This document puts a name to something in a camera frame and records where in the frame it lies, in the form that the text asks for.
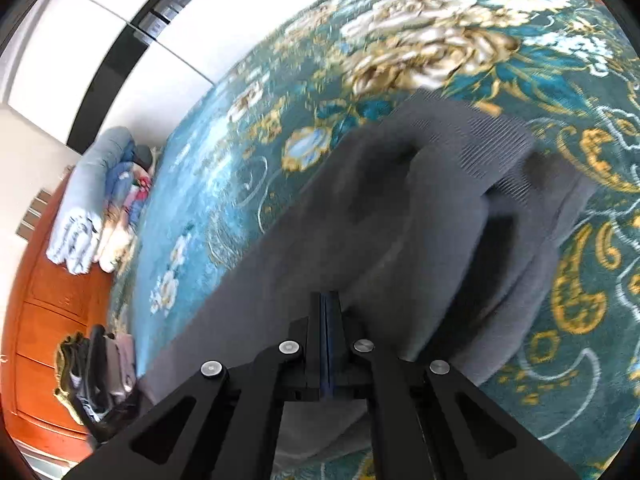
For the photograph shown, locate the wooden headboard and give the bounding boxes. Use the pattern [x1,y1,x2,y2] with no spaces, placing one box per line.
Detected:
[4,176,117,461]

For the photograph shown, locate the light blue folded quilt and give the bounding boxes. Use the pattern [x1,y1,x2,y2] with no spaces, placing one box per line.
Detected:
[46,126,135,276]

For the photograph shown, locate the grey knitted sweater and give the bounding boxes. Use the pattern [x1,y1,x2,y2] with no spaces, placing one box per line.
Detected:
[136,87,598,472]

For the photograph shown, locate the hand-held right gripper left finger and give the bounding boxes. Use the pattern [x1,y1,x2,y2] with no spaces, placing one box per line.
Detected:
[66,292,328,480]

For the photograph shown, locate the pile of dark clothes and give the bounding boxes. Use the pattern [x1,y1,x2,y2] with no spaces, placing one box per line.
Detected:
[54,325,146,445]

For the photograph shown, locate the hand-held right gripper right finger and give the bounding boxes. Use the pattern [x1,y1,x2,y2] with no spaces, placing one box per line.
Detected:
[326,291,581,480]

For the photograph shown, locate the teal floral blanket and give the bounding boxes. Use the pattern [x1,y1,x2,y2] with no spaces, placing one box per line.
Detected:
[106,0,640,480]

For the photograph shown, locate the colourful folded bedding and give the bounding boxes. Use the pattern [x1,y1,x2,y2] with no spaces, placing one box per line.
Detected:
[95,142,157,275]

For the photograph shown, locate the white wardrobe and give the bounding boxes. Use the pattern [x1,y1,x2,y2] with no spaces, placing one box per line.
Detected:
[0,0,368,152]

